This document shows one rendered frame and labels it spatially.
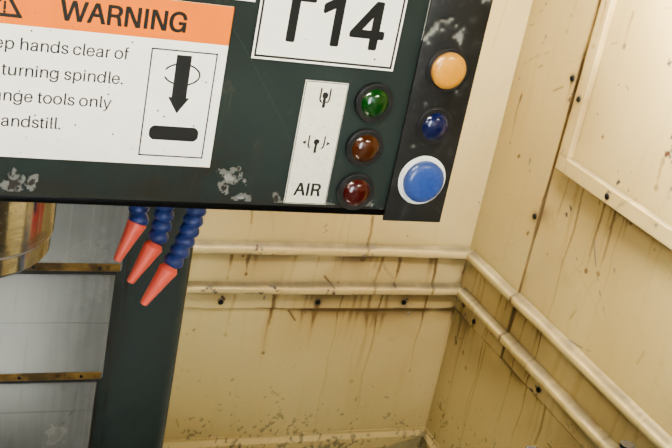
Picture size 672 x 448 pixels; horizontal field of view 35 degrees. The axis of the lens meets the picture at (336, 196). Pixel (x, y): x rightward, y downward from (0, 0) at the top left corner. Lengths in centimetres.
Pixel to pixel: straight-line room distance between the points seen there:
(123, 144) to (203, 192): 6
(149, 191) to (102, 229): 71
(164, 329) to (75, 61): 92
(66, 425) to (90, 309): 19
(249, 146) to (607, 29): 114
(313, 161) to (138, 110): 12
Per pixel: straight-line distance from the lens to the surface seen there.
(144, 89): 66
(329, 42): 68
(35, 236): 85
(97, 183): 68
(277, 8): 67
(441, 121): 73
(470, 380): 211
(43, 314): 145
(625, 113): 171
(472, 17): 72
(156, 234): 89
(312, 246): 195
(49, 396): 152
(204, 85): 67
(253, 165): 70
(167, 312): 152
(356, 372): 214
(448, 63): 71
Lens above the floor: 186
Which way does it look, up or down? 20 degrees down
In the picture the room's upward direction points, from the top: 11 degrees clockwise
